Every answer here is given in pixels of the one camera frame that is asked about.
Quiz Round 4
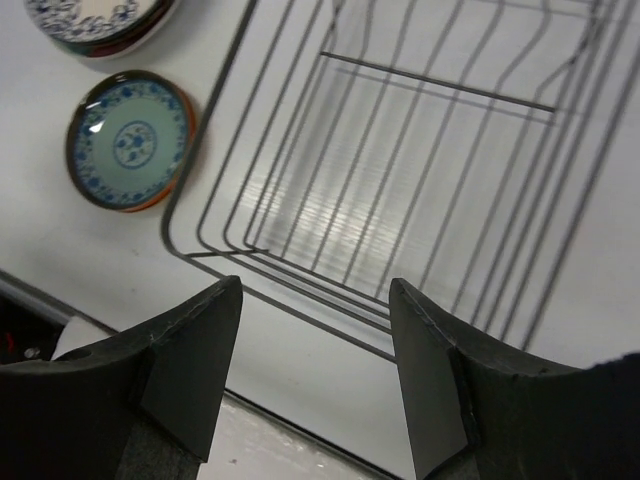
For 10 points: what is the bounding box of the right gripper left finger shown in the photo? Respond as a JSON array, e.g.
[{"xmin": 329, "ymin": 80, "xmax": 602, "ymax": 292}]
[{"xmin": 64, "ymin": 276, "xmax": 243, "ymax": 463}]

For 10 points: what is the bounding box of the wire dish rack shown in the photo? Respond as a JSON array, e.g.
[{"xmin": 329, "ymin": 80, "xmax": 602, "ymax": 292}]
[{"xmin": 161, "ymin": 1, "xmax": 639, "ymax": 366}]

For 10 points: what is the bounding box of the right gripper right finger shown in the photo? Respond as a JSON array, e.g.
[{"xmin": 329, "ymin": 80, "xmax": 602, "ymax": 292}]
[{"xmin": 389, "ymin": 278, "xmax": 590, "ymax": 479}]

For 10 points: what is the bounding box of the speckled white plate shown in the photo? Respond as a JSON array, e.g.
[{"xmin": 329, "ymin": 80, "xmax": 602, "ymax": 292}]
[{"xmin": 23, "ymin": 0, "xmax": 172, "ymax": 44}]

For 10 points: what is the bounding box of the dark green plate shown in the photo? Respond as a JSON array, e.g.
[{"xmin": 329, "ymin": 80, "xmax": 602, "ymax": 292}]
[{"xmin": 51, "ymin": 1, "xmax": 180, "ymax": 58}]

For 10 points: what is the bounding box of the small blue patterned plate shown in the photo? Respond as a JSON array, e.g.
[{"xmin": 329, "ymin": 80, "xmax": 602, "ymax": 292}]
[{"xmin": 65, "ymin": 70, "xmax": 198, "ymax": 212}]

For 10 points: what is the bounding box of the red plate with teal flower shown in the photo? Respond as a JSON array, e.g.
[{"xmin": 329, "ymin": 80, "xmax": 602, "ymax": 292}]
[{"xmin": 52, "ymin": 1, "xmax": 181, "ymax": 61}]

